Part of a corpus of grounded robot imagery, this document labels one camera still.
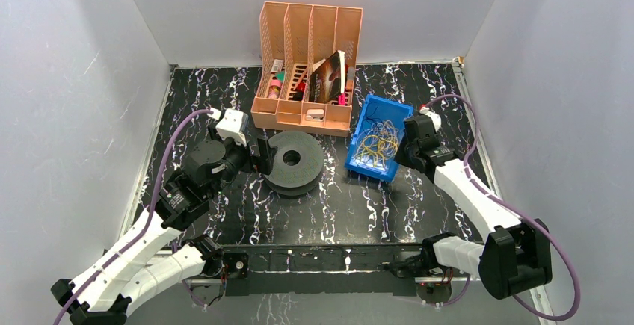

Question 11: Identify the blue plastic bin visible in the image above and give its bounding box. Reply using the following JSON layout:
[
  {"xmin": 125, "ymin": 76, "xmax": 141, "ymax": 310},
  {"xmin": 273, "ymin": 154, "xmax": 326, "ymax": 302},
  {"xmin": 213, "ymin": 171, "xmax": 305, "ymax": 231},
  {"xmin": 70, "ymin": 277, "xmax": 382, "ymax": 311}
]
[{"xmin": 345, "ymin": 94, "xmax": 413, "ymax": 182}]

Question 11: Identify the grey filament spool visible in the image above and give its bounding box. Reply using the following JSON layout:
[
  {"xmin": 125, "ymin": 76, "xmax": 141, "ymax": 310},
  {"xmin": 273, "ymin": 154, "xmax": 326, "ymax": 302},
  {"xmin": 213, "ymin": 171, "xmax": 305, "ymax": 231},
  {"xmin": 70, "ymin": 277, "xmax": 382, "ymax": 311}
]
[{"xmin": 264, "ymin": 131, "xmax": 324, "ymax": 197}]

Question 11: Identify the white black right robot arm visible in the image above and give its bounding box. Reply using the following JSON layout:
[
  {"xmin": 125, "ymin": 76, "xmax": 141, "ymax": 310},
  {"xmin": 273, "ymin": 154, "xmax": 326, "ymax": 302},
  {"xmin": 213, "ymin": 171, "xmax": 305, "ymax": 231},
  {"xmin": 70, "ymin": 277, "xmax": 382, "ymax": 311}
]
[{"xmin": 395, "ymin": 114, "xmax": 553, "ymax": 300}]

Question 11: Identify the pink sticker roll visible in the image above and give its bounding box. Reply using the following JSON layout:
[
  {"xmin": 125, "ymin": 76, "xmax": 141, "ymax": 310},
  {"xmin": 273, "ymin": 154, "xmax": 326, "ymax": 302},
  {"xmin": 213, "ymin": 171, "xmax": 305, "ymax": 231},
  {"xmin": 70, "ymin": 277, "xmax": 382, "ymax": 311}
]
[{"xmin": 267, "ymin": 78, "xmax": 282, "ymax": 99}]

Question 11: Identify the pink marker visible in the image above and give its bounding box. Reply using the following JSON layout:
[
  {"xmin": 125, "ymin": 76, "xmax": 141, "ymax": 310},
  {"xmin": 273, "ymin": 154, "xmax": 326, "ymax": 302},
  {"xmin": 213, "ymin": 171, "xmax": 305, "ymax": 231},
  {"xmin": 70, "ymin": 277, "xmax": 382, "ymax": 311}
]
[{"xmin": 338, "ymin": 93, "xmax": 347, "ymax": 106}]

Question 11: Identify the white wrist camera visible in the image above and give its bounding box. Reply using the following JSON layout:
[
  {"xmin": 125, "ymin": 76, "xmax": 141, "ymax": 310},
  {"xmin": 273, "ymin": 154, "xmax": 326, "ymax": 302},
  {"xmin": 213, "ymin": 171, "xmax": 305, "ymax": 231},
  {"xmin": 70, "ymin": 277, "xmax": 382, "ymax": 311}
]
[
  {"xmin": 215, "ymin": 108, "xmax": 248, "ymax": 146},
  {"xmin": 419, "ymin": 105, "xmax": 442, "ymax": 132}
]

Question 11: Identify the yellow wire bundle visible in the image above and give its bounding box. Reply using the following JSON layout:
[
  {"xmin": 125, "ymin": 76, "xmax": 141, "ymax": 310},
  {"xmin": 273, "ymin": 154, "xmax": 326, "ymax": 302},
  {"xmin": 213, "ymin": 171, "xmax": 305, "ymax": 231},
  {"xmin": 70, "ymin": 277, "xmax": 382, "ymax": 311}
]
[{"xmin": 357, "ymin": 118, "xmax": 401, "ymax": 168}]

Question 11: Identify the dark book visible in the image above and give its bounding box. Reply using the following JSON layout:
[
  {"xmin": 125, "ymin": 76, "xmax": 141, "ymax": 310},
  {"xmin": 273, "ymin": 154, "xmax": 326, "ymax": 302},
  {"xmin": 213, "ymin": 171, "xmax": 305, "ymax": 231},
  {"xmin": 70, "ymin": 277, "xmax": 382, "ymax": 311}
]
[{"xmin": 308, "ymin": 50, "xmax": 346, "ymax": 104}]

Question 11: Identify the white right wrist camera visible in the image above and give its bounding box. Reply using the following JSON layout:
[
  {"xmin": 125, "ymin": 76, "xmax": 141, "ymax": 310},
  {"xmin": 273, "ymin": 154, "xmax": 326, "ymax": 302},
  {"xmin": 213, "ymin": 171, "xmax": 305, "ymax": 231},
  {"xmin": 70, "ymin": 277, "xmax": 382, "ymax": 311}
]
[{"xmin": 419, "ymin": 105, "xmax": 442, "ymax": 132}]

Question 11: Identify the pink desk organizer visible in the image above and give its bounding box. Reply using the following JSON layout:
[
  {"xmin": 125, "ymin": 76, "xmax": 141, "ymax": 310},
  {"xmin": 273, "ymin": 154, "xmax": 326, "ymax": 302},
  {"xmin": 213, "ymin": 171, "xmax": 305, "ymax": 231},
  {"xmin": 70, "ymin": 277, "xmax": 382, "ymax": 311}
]
[{"xmin": 250, "ymin": 1, "xmax": 363, "ymax": 137}]

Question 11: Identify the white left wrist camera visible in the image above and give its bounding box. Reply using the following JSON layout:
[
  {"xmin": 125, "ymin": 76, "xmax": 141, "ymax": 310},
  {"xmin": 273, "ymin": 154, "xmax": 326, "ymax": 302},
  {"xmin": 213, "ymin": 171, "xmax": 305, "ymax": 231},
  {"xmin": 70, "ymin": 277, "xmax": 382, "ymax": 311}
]
[{"xmin": 215, "ymin": 108, "xmax": 248, "ymax": 146}]

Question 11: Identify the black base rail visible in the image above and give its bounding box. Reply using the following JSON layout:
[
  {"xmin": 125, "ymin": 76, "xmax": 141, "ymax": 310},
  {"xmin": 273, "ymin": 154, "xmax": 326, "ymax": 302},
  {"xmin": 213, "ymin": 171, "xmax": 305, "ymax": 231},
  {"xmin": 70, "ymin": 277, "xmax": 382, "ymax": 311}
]
[{"xmin": 188, "ymin": 243, "xmax": 472, "ymax": 299}]

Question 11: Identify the red black bottle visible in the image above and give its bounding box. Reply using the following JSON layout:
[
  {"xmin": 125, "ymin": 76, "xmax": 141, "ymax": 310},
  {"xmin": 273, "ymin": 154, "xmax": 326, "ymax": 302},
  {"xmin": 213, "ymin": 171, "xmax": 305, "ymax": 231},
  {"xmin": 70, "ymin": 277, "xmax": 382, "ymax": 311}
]
[{"xmin": 291, "ymin": 81, "xmax": 306, "ymax": 102}]

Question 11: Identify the white pink stapler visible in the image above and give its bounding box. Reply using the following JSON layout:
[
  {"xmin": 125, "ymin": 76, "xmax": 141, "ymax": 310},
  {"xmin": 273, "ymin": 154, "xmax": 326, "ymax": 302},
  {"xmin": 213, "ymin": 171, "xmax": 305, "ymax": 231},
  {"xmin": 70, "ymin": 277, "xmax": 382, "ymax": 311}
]
[{"xmin": 305, "ymin": 108, "xmax": 325, "ymax": 122}]

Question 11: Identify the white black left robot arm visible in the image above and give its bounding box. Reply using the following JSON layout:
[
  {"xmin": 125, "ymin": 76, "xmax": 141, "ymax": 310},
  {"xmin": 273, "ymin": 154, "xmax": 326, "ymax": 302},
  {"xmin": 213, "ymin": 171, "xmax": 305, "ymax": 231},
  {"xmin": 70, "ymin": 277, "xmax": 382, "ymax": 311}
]
[{"xmin": 51, "ymin": 135, "xmax": 277, "ymax": 324}]

